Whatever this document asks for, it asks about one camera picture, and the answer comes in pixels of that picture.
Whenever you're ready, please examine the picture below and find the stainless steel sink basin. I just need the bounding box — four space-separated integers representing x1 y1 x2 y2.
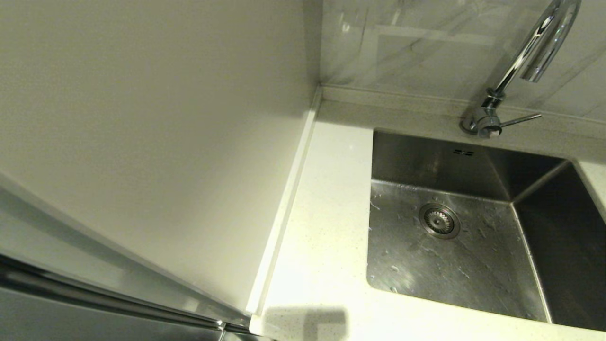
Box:
367 129 606 332

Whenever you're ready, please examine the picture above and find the white countertop sealing strip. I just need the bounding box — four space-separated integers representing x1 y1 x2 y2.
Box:
246 88 323 315

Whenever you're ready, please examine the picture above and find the speckled stone backsplash ledge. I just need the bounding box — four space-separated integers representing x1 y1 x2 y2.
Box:
321 84 606 131

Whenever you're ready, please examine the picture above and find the round metal drain strainer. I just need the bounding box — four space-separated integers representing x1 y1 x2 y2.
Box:
419 203 461 239

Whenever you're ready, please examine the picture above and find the white tall cabinet side panel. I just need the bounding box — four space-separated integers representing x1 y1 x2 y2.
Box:
0 0 322 315

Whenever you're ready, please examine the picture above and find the chrome gooseneck faucet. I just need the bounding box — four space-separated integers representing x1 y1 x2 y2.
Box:
460 0 582 139

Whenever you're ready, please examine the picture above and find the steel refrigerator bar handle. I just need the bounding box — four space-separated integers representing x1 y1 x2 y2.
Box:
0 256 251 334

